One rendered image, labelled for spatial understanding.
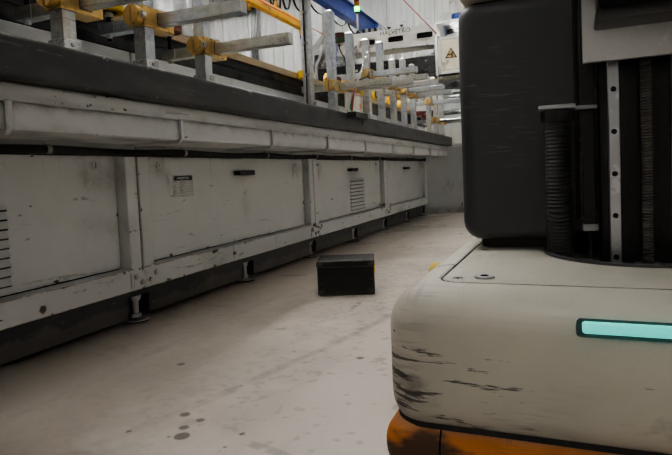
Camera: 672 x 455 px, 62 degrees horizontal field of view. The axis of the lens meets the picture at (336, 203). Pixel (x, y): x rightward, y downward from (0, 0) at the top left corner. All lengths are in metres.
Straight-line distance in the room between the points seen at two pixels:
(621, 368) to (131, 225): 1.39
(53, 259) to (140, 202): 0.32
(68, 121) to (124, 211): 0.48
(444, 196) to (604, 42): 4.62
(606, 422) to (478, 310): 0.17
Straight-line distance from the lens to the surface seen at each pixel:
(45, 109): 1.31
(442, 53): 5.37
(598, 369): 0.66
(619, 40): 0.88
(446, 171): 5.42
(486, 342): 0.66
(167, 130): 1.58
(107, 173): 1.73
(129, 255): 1.75
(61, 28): 1.35
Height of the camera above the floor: 0.42
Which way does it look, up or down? 3 degrees down
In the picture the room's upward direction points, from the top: 3 degrees counter-clockwise
